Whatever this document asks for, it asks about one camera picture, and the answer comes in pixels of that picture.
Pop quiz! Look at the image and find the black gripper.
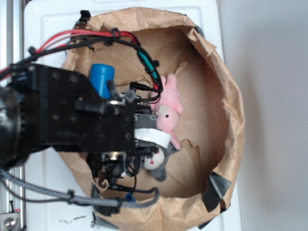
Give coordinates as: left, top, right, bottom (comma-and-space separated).
9, 64, 158, 158

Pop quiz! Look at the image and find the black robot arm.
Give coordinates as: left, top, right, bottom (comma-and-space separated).
0, 64, 158, 168

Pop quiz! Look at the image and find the brown paper bag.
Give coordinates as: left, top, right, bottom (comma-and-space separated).
58, 6, 246, 231

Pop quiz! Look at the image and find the pink plush bunny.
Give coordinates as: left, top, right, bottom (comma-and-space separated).
151, 74, 184, 150

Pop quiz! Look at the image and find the grey plush mouse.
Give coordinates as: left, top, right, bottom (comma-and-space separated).
141, 142, 178, 182

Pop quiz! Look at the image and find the red and black cable bundle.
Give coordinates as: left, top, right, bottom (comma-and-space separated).
0, 27, 163, 104

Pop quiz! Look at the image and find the aluminium frame rail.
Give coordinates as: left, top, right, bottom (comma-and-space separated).
0, 0, 27, 231

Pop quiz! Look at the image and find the grey braided cable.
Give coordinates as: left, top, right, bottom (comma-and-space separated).
0, 168, 160, 209

